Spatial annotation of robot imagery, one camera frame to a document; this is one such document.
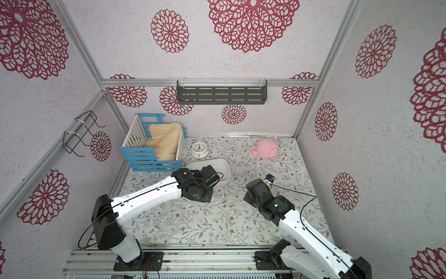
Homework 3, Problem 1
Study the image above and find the grey wall shelf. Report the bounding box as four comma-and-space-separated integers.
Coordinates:
177, 80, 268, 105

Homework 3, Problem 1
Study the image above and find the aluminium front rail frame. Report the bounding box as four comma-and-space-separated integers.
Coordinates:
62, 248, 356, 275

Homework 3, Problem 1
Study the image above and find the white round alarm clock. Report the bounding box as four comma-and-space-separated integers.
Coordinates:
188, 141, 210, 159

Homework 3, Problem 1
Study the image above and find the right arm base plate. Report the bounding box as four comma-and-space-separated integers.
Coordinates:
254, 251, 301, 270

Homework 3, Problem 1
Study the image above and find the white plastic storage box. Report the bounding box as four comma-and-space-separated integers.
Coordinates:
187, 158, 231, 187

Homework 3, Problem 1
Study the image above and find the cream fluffy cloth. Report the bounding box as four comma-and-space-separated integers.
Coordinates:
144, 123, 182, 161

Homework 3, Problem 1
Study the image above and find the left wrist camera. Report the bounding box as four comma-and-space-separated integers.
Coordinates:
200, 165, 221, 188

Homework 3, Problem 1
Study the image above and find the black wire wall rack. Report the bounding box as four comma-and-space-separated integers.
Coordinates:
62, 110, 105, 158

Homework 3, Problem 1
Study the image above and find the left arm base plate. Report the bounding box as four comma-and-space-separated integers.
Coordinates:
113, 252, 164, 272

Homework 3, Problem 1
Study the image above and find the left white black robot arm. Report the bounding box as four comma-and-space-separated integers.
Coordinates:
92, 166, 220, 263

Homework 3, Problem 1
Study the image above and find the pink plush toy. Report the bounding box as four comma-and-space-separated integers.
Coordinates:
249, 138, 280, 159

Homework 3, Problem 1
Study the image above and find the blue white slatted crate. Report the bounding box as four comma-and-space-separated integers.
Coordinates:
120, 113, 187, 172

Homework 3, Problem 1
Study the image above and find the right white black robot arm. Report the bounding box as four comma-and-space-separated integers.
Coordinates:
244, 193, 372, 279

